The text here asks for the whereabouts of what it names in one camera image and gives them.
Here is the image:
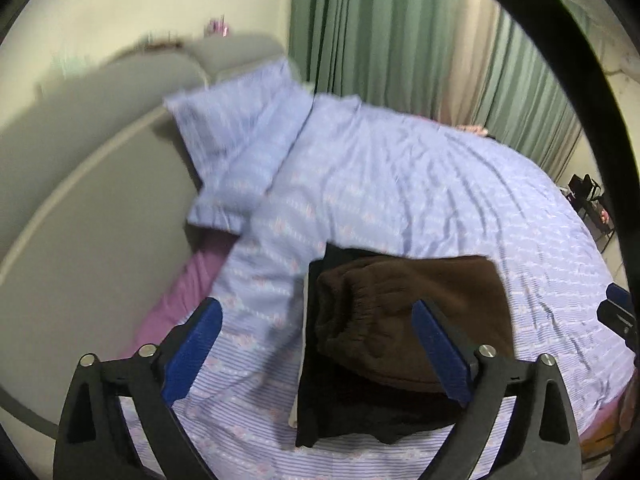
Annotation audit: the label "black folding chair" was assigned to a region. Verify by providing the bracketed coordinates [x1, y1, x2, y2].
[567, 173, 617, 252]

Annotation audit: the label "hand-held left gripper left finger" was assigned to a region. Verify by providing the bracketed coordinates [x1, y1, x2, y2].
[52, 297, 223, 480]

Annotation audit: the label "blue striped pillow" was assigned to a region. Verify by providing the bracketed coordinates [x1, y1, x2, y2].
[164, 57, 316, 234]

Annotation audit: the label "folded white cloth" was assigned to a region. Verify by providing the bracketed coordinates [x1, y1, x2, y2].
[288, 280, 309, 429]

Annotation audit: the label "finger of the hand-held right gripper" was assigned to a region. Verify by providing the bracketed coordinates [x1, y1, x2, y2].
[597, 283, 640, 352]

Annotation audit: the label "grey padded headboard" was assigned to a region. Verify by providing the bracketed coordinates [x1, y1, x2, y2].
[0, 35, 289, 437]

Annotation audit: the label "stack of folded black clothes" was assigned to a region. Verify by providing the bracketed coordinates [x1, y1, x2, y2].
[295, 242, 482, 449]

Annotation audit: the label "black curved cable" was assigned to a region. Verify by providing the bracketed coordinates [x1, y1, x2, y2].
[450, 0, 640, 361]

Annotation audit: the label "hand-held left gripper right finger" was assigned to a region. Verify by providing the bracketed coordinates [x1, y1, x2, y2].
[411, 299, 583, 480]

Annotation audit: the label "dark brown fleece pants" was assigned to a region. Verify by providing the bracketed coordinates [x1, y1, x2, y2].
[312, 255, 517, 394]

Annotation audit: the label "blue striped quilt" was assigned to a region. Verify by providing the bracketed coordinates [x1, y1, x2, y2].
[120, 94, 636, 480]

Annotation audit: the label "beige sheer curtain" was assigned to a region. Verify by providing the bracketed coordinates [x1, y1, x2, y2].
[439, 0, 507, 132]

